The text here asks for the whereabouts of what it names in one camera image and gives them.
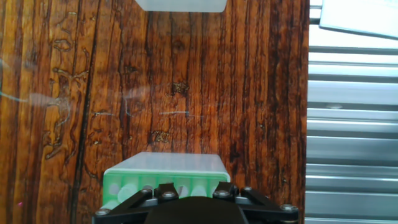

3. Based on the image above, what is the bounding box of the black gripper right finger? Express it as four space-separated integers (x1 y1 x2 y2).
215 185 300 224

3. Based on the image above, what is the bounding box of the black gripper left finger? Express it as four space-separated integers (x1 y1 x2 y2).
93 184 180 224

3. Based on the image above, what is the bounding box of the tall green pipette tip holder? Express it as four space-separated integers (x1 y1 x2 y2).
101 151 231 212

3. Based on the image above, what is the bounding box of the clear large pipette tip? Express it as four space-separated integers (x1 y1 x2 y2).
177 180 193 197

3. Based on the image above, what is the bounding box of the brown wooden board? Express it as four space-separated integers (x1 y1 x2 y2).
0 0 310 224

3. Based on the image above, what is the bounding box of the printed white paper sheet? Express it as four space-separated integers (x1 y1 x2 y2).
318 0 398 39

